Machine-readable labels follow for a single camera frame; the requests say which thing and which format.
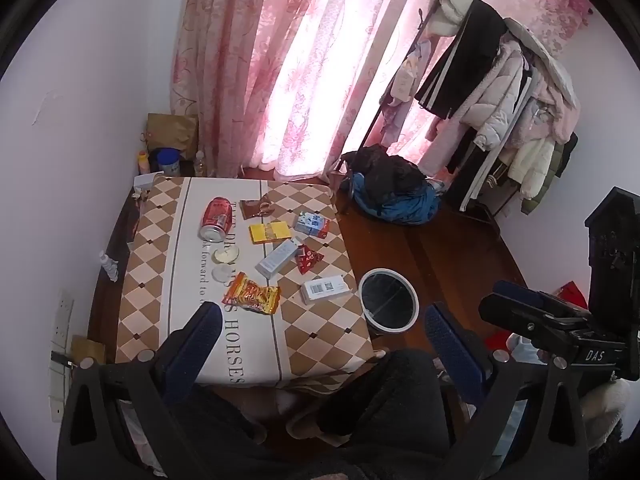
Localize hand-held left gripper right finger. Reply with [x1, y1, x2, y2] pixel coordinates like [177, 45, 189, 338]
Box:
[424, 302, 588, 480]

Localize small brown cardboard box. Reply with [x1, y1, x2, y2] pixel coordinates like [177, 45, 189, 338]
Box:
[70, 335, 107, 367]

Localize beige slipper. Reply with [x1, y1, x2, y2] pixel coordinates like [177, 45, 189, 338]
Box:
[284, 399, 352, 450]

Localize pink floral curtain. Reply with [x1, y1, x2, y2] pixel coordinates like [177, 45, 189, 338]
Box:
[170, 0, 596, 183]

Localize dark green garment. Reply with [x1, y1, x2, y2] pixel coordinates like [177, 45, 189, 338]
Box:
[520, 132, 579, 216]

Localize orange snack packet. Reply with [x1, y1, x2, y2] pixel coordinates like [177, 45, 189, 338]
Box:
[221, 271, 282, 316]

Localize black clothes rack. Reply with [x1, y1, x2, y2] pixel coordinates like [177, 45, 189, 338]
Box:
[360, 5, 576, 223]

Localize blue and white carton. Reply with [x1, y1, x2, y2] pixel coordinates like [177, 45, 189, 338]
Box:
[293, 211, 331, 239]

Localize pink fleece coat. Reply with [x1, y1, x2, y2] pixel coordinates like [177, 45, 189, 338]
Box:
[520, 75, 581, 147]

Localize person's legs in black pants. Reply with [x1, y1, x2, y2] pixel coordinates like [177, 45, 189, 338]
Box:
[167, 349, 453, 480]

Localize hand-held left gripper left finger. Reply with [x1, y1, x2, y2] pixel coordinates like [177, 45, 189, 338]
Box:
[56, 302, 224, 480]

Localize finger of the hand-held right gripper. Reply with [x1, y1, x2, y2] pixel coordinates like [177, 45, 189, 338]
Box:
[479, 294, 576, 356]
[492, 280, 591, 318]

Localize black garment pile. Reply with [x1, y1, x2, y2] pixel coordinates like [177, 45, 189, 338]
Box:
[350, 144, 432, 197]

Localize white puffer jacket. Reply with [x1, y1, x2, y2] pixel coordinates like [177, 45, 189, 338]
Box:
[427, 0, 476, 37]

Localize cream puffer jacket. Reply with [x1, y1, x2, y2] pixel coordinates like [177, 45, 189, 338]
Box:
[507, 137, 556, 197]

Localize white and blue tube box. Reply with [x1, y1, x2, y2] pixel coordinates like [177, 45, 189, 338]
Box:
[255, 239, 303, 280]

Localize brown paper bag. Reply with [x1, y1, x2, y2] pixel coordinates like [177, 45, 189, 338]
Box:
[146, 112, 200, 160]

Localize red snack packet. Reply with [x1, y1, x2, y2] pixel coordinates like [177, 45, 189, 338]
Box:
[294, 244, 325, 275]

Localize black striped pants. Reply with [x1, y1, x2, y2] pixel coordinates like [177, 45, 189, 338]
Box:
[445, 130, 507, 212]

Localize brown snack packet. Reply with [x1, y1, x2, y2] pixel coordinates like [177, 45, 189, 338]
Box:
[240, 195, 276, 220]

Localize person's right forearm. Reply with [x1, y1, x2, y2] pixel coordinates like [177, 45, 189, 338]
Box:
[575, 377, 631, 456]

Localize yellow cigarette box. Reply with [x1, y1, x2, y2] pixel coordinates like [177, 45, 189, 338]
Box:
[249, 221, 292, 246]

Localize blue lidded jar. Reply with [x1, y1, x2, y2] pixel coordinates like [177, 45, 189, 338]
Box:
[156, 148, 182, 177]

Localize grey hooded coat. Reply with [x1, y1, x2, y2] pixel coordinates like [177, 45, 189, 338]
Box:
[504, 17, 582, 111]

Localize red soda can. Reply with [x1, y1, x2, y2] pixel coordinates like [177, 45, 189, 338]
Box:
[199, 197, 232, 242]

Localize brown checkered tablecloth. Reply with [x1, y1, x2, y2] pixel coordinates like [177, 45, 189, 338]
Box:
[114, 176, 377, 390]

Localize blue garment pile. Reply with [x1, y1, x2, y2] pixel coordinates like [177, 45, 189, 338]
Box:
[352, 172, 445, 225]

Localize light pink puffer coat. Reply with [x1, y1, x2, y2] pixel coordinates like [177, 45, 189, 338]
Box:
[450, 40, 527, 147]

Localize red cloth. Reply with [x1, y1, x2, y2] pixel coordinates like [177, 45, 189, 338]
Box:
[487, 282, 591, 357]

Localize pale hanging garment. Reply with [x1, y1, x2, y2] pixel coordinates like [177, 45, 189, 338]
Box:
[382, 37, 432, 107]

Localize black jacket with white stripes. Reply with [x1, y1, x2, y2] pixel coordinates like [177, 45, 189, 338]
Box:
[414, 0, 511, 121]

